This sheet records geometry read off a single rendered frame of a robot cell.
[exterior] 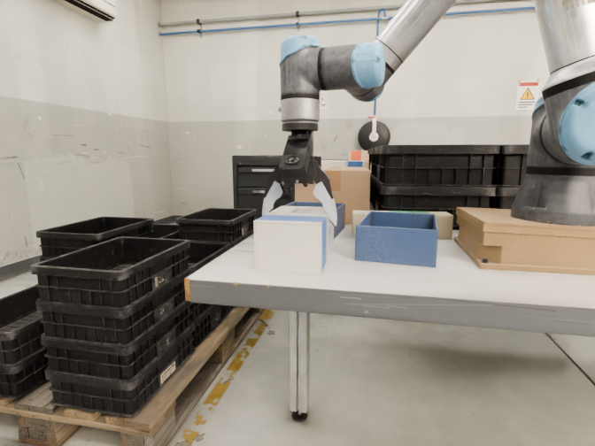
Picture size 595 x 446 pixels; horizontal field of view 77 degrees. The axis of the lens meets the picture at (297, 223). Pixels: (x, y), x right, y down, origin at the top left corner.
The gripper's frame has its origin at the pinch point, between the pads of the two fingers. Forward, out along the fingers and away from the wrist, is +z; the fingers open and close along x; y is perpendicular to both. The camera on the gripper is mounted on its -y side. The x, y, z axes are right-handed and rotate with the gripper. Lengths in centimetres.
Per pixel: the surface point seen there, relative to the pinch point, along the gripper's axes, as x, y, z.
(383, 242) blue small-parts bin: -16.6, -0.6, 2.3
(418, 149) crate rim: -25.6, 33.4, -15.3
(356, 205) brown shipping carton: -9.5, 38.4, 0.5
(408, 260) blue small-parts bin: -21.3, -1.2, 5.5
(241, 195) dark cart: 79, 180, 13
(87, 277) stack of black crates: 62, 13, 19
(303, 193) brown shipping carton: 6.2, 37.1, -3.0
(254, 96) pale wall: 133, 382, -87
